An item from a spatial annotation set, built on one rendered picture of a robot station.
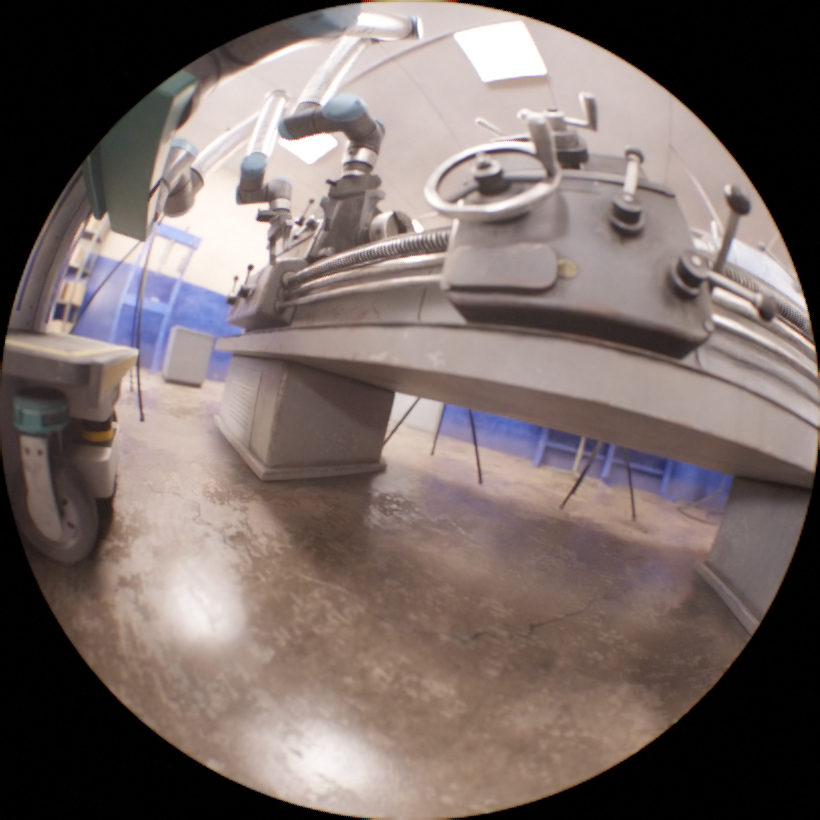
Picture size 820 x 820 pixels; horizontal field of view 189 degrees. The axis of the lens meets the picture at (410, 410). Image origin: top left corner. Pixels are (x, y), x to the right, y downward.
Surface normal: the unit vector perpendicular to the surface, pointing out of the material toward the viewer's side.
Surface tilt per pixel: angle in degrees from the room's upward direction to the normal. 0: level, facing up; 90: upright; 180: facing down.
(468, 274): 90
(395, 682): 0
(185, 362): 90
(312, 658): 0
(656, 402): 90
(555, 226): 90
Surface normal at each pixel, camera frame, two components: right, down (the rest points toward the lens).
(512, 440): -0.53, -0.11
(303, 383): 0.81, 0.21
